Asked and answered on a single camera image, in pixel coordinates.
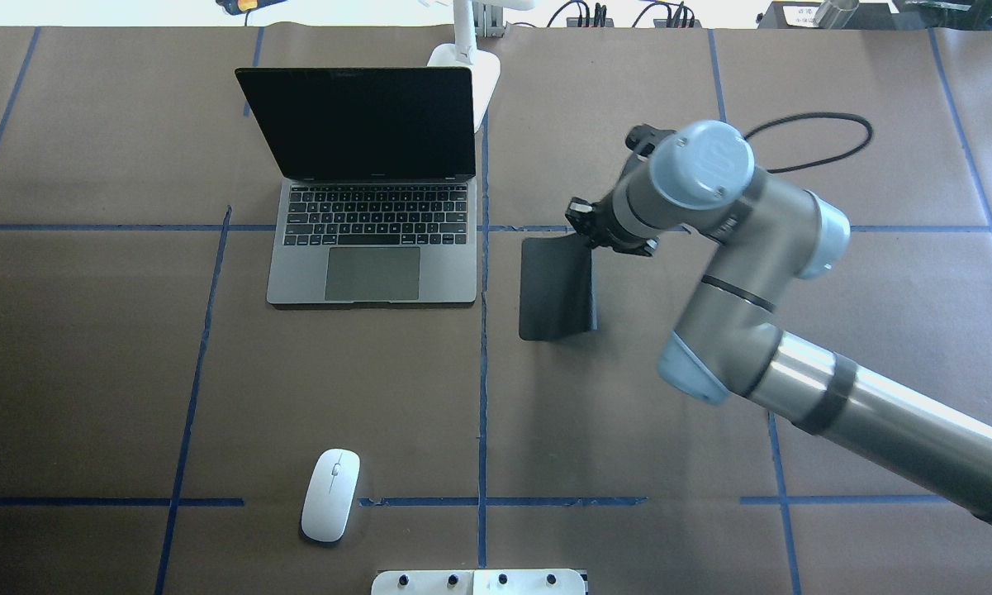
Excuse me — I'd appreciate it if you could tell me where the grey laptop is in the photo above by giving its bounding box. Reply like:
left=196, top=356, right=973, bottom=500
left=235, top=65, right=479, bottom=307

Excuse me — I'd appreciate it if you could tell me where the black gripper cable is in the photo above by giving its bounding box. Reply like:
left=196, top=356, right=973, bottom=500
left=743, top=112, right=874, bottom=174

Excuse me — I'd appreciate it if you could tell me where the silver metal cup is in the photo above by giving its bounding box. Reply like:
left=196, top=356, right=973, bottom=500
left=812, top=0, right=861, bottom=30

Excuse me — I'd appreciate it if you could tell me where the black flat box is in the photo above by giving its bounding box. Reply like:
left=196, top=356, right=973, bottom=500
left=756, top=1, right=902, bottom=31

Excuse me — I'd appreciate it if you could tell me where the white computer mouse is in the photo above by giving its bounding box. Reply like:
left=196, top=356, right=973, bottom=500
left=301, top=448, right=361, bottom=543

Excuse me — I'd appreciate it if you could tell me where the black mouse pad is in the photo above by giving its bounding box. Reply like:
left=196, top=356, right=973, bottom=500
left=518, top=234, right=598, bottom=341

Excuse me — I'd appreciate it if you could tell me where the white mounting pillar with base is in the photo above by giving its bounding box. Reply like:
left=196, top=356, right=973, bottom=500
left=370, top=568, right=589, bottom=594

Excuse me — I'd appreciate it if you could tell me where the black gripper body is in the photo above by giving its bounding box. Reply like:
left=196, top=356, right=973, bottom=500
left=565, top=124, right=676, bottom=257

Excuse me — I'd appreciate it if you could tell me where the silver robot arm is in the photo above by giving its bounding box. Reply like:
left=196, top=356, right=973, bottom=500
left=567, top=120, right=992, bottom=525

